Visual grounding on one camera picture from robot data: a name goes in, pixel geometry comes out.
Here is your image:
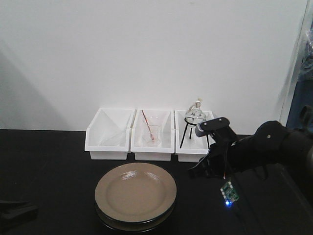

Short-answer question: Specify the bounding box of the glass alcohol lamp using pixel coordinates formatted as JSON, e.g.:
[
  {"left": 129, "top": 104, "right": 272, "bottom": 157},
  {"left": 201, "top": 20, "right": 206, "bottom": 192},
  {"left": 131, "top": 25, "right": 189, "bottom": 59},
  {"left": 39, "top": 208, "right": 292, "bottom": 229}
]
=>
[{"left": 185, "top": 98, "right": 207, "bottom": 125}]

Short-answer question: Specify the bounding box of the red glass stirring rod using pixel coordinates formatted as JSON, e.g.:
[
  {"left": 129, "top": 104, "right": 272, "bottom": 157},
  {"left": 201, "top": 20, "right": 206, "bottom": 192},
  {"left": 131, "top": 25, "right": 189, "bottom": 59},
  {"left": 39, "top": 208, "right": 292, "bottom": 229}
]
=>
[{"left": 141, "top": 110, "right": 155, "bottom": 141}]

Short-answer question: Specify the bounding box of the white bin, middle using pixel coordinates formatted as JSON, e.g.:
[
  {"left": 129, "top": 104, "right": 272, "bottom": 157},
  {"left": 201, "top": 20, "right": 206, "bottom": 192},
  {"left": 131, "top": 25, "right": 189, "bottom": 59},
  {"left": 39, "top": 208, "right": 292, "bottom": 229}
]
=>
[{"left": 131, "top": 109, "right": 175, "bottom": 162}]

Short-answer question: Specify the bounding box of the grey pegboard drying rack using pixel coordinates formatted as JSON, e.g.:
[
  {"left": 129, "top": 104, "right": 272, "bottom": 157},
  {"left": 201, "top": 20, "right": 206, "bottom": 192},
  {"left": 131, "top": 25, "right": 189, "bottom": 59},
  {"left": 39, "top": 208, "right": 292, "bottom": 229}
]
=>
[{"left": 287, "top": 28, "right": 313, "bottom": 128}]

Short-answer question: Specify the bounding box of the white bin, right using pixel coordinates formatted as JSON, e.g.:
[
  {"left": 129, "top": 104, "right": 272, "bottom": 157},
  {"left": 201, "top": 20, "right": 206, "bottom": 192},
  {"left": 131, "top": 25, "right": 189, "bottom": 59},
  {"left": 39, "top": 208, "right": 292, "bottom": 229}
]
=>
[{"left": 174, "top": 110, "right": 215, "bottom": 163}]

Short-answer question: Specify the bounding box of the black wire tripod stand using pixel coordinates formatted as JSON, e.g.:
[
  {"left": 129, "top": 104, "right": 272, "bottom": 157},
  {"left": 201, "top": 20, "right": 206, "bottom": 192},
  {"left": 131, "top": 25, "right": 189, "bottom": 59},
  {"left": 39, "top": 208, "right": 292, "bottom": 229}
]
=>
[{"left": 179, "top": 117, "right": 211, "bottom": 150}]

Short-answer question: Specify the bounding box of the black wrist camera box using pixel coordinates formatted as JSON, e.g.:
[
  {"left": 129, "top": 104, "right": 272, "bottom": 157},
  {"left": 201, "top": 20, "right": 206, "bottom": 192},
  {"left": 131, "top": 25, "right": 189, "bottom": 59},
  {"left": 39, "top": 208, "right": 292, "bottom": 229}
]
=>
[{"left": 195, "top": 117, "right": 239, "bottom": 144}]

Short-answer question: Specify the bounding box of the clear glass beaker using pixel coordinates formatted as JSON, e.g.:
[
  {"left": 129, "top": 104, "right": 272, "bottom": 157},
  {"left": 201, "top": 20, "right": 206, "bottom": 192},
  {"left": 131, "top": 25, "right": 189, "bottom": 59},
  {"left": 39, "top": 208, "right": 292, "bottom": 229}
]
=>
[{"left": 142, "top": 125, "right": 161, "bottom": 148}]

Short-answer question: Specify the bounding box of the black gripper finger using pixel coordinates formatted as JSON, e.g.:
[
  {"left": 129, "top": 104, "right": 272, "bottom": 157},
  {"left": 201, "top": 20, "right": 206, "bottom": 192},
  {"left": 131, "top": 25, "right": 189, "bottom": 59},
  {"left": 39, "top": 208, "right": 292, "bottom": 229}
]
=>
[{"left": 0, "top": 200, "right": 39, "bottom": 224}]

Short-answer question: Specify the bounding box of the white bin, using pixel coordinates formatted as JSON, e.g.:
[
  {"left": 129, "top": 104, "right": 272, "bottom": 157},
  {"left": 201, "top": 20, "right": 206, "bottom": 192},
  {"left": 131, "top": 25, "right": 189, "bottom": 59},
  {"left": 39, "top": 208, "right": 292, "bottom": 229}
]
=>
[
  {"left": 131, "top": 109, "right": 175, "bottom": 162},
  {"left": 85, "top": 108, "right": 135, "bottom": 160},
  {"left": 174, "top": 110, "right": 215, "bottom": 163}
]

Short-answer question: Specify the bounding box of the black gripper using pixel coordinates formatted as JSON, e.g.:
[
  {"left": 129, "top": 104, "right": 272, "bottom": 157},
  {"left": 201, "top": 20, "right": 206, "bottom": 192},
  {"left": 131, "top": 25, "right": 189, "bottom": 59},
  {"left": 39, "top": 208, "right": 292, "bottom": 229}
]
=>
[{"left": 187, "top": 137, "right": 259, "bottom": 178}]

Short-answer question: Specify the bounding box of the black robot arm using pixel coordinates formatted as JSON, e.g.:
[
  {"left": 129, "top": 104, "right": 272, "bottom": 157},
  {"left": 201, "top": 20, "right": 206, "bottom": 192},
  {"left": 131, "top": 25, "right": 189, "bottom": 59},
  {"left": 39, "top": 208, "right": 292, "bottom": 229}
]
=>
[{"left": 188, "top": 105, "right": 313, "bottom": 178}]

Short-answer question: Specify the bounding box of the white bin, left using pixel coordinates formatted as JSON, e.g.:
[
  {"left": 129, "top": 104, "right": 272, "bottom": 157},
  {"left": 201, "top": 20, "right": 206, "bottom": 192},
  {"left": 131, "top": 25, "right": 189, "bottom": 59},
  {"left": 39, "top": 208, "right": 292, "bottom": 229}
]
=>
[{"left": 85, "top": 108, "right": 135, "bottom": 160}]

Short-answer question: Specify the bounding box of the tan plate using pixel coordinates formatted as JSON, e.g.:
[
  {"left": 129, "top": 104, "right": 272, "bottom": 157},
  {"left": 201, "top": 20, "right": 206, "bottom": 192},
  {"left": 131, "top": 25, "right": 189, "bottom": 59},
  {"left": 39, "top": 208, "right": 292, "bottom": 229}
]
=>
[
  {"left": 95, "top": 163, "right": 177, "bottom": 219},
  {"left": 94, "top": 201, "right": 176, "bottom": 233}
]

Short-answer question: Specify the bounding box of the green circuit board with LED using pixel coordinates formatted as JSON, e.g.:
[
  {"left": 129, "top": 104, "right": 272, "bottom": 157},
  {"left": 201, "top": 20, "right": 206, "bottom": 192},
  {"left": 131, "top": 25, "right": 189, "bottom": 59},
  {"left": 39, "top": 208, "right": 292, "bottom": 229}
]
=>
[{"left": 220, "top": 180, "right": 239, "bottom": 207}]

